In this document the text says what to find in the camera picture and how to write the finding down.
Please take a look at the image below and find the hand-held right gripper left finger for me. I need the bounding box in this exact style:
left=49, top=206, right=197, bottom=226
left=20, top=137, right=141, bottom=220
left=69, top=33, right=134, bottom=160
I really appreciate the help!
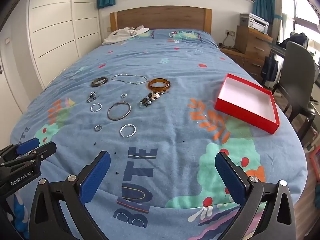
left=26, top=151, right=111, bottom=240

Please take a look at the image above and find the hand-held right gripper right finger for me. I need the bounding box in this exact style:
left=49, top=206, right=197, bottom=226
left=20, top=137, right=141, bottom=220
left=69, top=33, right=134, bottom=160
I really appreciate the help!
left=215, top=151, right=298, bottom=240

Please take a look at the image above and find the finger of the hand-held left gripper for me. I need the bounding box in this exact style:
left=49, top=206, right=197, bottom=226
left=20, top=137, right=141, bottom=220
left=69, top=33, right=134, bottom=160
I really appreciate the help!
left=0, top=141, right=57, bottom=167
left=0, top=138, right=40, bottom=158

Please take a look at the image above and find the twisted silver bangle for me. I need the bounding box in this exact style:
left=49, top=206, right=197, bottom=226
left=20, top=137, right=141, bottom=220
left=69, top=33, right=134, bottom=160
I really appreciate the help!
left=119, top=124, right=137, bottom=138

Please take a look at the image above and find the thin metal bangle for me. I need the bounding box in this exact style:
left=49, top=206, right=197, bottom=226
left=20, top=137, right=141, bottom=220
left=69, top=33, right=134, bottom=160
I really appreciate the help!
left=107, top=101, right=131, bottom=121

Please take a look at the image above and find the red shallow cardboard box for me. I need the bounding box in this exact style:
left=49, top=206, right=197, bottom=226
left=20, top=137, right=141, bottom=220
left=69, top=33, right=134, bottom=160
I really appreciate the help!
left=214, top=73, right=280, bottom=135

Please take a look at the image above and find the beaded shell bracelet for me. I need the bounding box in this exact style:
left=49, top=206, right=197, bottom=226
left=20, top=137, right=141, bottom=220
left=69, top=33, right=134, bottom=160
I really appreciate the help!
left=139, top=92, right=168, bottom=108

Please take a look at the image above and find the dark mottled bangle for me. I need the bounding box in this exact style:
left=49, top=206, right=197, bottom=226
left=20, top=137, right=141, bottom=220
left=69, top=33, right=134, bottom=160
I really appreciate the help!
left=90, top=77, right=108, bottom=87

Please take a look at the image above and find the amber bangle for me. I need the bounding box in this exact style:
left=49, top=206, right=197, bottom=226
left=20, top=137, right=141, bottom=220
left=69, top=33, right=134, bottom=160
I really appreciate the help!
left=147, top=78, right=171, bottom=92

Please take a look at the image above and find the blue hanging bag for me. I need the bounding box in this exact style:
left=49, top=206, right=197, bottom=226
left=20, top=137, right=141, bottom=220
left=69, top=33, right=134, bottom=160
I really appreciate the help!
left=261, top=55, right=279, bottom=82

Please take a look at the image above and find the white wardrobe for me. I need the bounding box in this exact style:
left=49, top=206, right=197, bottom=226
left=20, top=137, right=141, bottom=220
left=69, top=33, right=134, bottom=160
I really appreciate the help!
left=0, top=0, right=103, bottom=135

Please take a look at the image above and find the low wooden nightstand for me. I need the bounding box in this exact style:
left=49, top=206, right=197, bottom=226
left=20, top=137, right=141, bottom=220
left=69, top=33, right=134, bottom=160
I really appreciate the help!
left=220, top=46, right=247, bottom=65

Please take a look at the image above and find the blue printed blanket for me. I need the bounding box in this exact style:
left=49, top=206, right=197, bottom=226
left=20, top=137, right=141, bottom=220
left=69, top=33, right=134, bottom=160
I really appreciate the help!
left=10, top=29, right=308, bottom=240

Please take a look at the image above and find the grey chair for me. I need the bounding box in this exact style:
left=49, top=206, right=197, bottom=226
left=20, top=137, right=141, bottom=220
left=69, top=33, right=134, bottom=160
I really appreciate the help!
left=271, top=41, right=320, bottom=140

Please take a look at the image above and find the wooden chest of drawers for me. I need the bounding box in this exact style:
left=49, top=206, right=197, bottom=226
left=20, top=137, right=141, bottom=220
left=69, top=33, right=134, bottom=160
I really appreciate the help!
left=235, top=25, right=273, bottom=83

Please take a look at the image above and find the white garment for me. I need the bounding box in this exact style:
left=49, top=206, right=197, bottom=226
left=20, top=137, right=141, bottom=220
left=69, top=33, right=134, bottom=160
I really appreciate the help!
left=102, top=25, right=150, bottom=46

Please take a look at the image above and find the glass desk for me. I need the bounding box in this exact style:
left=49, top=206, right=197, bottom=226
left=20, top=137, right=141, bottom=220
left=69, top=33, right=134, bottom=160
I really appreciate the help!
left=270, top=42, right=288, bottom=55

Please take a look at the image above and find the dark bag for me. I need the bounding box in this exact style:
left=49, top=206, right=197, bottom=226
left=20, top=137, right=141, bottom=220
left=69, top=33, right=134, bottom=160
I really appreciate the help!
left=282, top=32, right=309, bottom=48

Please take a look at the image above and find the white printer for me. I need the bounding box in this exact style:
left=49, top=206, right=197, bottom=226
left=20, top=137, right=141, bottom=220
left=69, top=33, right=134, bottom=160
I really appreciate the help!
left=239, top=12, right=270, bottom=34

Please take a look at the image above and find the wooden headboard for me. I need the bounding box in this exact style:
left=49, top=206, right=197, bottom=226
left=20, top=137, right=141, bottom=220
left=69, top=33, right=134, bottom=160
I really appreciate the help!
left=110, top=6, right=212, bottom=34

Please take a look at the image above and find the window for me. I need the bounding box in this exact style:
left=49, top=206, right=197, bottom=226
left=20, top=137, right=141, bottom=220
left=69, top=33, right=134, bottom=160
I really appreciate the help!
left=280, top=0, right=320, bottom=63

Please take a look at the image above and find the pink metal frame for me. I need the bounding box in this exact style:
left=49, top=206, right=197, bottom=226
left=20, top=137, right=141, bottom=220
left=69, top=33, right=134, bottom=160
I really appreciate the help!
left=309, top=146, right=320, bottom=175

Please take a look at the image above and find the silver chain necklace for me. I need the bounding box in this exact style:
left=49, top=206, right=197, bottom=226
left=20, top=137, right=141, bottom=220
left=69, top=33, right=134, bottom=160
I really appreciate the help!
left=111, top=74, right=148, bottom=85

